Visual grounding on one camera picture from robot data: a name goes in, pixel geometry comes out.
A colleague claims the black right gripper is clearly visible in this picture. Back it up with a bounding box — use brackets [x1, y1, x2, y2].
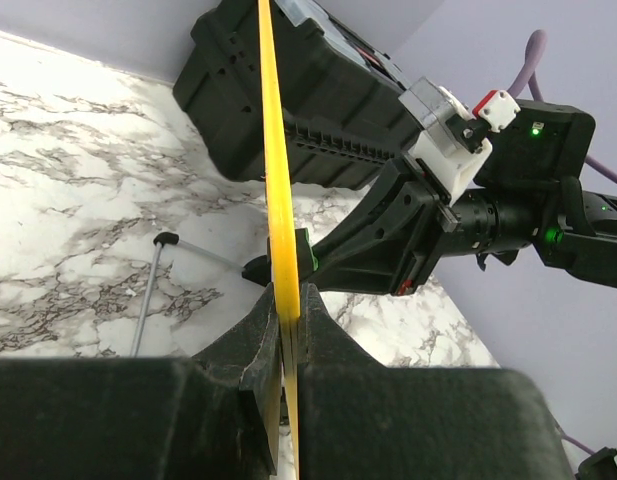
[310, 158, 459, 297]

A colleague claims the grey wire whiteboard stand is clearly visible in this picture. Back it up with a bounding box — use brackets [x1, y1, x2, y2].
[129, 232, 263, 357]

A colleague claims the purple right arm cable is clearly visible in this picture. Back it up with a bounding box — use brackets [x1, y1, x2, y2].
[505, 28, 617, 191]

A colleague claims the green whiteboard eraser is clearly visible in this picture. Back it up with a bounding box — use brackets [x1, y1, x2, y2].
[295, 228, 319, 281]

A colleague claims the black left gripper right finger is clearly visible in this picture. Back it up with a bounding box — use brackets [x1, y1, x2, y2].
[298, 284, 572, 479]

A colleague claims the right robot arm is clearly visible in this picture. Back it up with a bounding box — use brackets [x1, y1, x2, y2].
[300, 100, 617, 296]

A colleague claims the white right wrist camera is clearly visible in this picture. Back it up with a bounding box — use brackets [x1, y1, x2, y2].
[399, 77, 521, 206]

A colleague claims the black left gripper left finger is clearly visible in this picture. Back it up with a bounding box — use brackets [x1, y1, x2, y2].
[0, 290, 281, 479]

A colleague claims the black plastic toolbox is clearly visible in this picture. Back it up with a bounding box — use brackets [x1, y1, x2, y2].
[173, 1, 421, 190]

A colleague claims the yellow framed whiteboard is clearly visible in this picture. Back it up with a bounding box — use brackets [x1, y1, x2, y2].
[257, 1, 301, 476]

